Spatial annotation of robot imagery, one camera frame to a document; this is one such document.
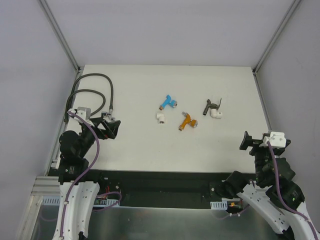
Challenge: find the white elbow pipe fitting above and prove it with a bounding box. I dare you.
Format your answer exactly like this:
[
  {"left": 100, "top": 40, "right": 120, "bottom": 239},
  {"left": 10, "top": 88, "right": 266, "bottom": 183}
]
[{"left": 156, "top": 111, "right": 166, "bottom": 125}]

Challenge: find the orange water faucet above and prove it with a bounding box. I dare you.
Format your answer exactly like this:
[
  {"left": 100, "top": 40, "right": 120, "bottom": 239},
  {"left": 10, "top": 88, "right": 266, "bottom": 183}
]
[{"left": 178, "top": 111, "right": 198, "bottom": 131}]

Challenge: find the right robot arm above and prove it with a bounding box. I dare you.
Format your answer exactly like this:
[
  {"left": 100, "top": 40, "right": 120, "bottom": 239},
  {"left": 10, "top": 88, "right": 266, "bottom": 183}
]
[{"left": 214, "top": 131, "right": 320, "bottom": 240}]

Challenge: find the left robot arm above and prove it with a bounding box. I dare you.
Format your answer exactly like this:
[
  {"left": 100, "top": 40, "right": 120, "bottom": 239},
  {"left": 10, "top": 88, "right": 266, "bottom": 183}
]
[{"left": 53, "top": 116, "right": 122, "bottom": 240}]

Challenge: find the white elbow fitting right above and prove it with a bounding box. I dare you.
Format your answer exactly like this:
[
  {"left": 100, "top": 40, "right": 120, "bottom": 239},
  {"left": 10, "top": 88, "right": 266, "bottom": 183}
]
[{"left": 210, "top": 108, "right": 223, "bottom": 119}]

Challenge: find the blue water faucet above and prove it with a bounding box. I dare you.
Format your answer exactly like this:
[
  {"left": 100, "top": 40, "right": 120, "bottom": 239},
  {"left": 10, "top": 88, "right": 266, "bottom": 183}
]
[{"left": 159, "top": 94, "right": 178, "bottom": 111}]

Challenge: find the dark metal faucet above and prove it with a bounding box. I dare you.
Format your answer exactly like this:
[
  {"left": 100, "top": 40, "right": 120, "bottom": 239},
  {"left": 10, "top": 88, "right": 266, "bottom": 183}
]
[{"left": 202, "top": 98, "right": 222, "bottom": 116}]

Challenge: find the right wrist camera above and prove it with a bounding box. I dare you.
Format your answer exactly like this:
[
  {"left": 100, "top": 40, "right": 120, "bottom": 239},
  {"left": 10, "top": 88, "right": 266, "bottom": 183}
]
[{"left": 259, "top": 131, "right": 287, "bottom": 149}]

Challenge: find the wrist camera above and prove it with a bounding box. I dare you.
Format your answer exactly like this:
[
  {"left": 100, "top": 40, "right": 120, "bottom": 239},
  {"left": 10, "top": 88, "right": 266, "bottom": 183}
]
[
  {"left": 67, "top": 107, "right": 91, "bottom": 122},
  {"left": 259, "top": 131, "right": 287, "bottom": 149}
]

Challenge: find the chrome faucet on hose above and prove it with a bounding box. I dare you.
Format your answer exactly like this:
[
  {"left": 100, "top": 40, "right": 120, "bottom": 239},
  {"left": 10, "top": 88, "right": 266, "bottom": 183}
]
[{"left": 101, "top": 108, "right": 116, "bottom": 122}]

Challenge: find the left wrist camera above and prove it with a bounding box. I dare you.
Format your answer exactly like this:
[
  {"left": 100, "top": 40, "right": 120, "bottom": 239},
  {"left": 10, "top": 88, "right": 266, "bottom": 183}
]
[{"left": 67, "top": 107, "right": 91, "bottom": 122}]

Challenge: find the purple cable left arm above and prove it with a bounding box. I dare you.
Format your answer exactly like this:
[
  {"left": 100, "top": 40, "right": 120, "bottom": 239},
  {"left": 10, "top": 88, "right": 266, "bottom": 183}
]
[{"left": 57, "top": 111, "right": 101, "bottom": 240}]

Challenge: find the grey flexible hose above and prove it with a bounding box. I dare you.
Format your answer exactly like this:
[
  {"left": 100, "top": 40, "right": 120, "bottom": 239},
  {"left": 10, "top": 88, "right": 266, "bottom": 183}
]
[{"left": 64, "top": 73, "right": 115, "bottom": 123}]

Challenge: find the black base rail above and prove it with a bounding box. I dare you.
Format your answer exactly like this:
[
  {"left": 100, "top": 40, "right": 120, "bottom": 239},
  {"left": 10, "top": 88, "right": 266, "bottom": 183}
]
[{"left": 47, "top": 168, "right": 261, "bottom": 210}]

